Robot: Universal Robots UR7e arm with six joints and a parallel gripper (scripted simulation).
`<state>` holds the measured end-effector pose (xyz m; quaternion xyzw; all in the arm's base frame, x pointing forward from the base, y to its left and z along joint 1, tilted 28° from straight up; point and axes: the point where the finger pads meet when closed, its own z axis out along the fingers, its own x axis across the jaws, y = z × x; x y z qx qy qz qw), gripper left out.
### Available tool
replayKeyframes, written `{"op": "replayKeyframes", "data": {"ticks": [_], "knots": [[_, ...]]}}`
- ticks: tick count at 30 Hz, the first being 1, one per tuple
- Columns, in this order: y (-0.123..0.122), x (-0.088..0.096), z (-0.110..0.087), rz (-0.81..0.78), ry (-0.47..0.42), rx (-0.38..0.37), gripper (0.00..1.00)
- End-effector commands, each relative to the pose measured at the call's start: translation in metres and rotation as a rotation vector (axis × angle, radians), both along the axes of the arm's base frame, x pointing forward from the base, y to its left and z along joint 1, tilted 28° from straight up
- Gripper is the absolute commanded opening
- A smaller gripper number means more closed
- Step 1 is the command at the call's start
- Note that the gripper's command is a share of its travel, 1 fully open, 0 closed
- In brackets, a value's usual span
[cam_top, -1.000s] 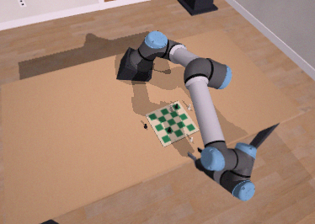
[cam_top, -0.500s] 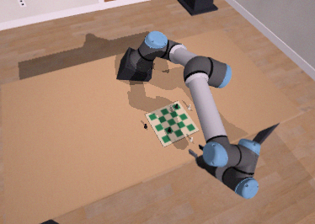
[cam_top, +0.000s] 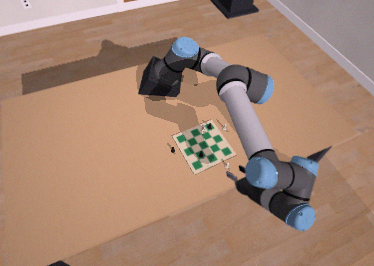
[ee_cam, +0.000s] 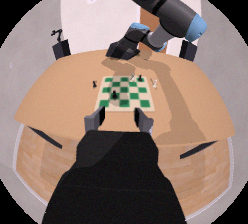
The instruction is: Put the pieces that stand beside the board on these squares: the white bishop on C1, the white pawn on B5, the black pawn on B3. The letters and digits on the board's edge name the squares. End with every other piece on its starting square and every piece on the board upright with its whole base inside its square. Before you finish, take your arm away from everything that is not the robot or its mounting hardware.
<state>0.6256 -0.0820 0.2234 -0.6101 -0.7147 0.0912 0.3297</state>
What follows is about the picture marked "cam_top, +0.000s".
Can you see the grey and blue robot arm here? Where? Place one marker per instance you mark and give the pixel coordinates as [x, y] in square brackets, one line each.
[263, 169]

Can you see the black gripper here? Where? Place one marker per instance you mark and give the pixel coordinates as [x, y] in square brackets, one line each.
[254, 193]

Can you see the green and white chessboard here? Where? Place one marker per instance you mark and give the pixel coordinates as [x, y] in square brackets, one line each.
[211, 142]

